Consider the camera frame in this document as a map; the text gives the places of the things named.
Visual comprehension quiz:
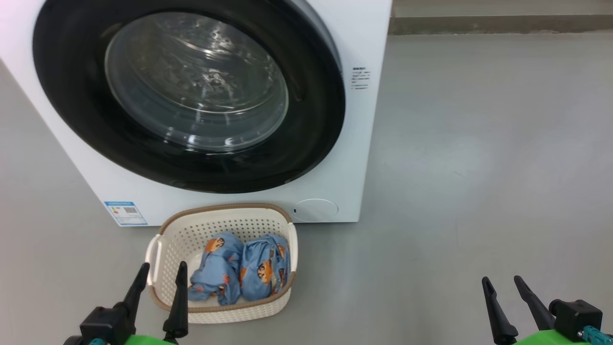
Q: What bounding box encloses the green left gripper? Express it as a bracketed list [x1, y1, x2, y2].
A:
[115, 261, 189, 345]

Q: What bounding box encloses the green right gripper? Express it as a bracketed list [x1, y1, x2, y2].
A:
[482, 276, 592, 345]

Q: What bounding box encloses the black round glass washer door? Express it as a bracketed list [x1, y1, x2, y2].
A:
[33, 0, 346, 194]

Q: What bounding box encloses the cream perforated laundry basket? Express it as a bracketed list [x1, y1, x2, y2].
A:
[145, 203, 298, 324]

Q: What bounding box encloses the white front-load washing machine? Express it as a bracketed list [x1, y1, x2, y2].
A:
[0, 0, 393, 227]

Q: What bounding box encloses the blue energy label sticker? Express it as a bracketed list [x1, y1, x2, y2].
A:
[104, 201, 148, 226]

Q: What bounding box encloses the round white filter cover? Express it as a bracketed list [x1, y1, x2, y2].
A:
[292, 198, 339, 222]

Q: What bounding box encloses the teal right camera cable plug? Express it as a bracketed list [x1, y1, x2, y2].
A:
[580, 325, 613, 344]

